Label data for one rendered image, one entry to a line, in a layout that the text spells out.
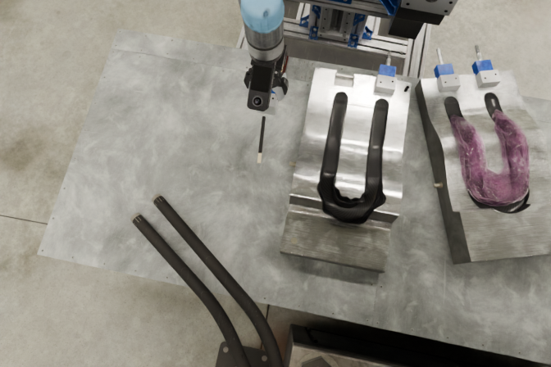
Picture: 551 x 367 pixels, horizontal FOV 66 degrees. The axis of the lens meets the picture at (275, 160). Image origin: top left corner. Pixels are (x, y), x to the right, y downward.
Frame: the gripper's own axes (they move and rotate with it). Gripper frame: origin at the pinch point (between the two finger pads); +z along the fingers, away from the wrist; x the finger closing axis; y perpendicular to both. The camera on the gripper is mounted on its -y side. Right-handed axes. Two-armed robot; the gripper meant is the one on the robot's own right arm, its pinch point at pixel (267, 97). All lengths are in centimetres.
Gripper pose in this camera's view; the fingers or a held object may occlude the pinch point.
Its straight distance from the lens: 107.3
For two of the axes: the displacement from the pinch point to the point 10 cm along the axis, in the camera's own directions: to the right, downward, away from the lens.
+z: 0.2, 2.9, 9.6
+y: 2.0, -9.4, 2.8
